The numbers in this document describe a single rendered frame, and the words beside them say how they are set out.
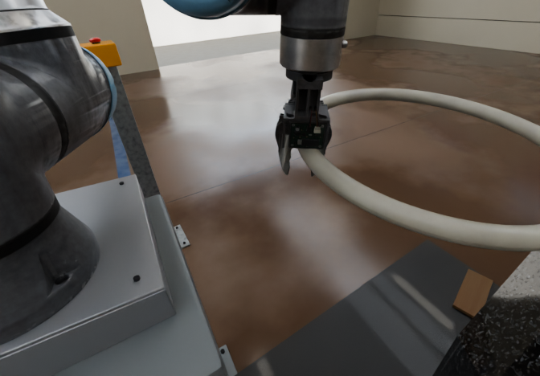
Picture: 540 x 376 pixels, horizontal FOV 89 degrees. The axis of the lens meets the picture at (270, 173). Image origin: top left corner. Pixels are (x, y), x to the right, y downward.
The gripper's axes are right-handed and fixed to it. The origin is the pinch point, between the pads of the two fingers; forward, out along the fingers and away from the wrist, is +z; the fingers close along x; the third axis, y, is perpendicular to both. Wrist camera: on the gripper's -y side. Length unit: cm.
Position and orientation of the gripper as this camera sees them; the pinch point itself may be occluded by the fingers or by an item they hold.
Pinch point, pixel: (300, 167)
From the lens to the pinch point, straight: 55.8
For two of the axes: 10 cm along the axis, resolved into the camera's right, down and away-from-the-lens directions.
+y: -0.8, 5.9, -8.0
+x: 10.0, 0.5, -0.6
